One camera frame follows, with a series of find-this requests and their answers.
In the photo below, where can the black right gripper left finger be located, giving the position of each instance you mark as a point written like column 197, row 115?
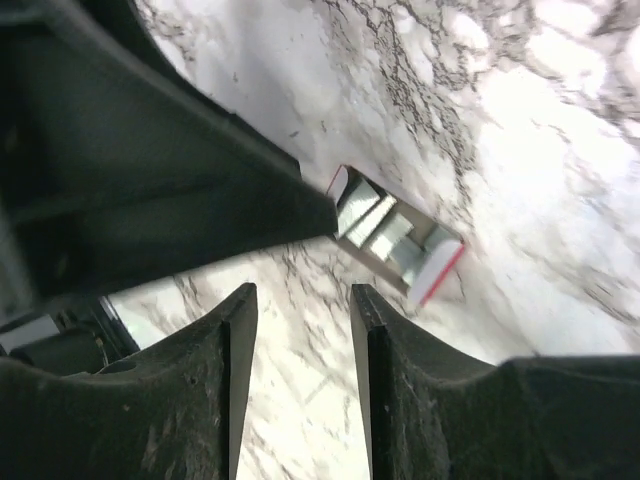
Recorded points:
column 172, row 411

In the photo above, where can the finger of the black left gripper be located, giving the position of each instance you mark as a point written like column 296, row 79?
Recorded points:
column 115, row 171

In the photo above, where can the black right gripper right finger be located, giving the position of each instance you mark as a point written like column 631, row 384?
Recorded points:
column 432, row 412

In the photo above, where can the staple box tray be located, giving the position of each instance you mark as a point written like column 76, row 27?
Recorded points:
column 404, row 246

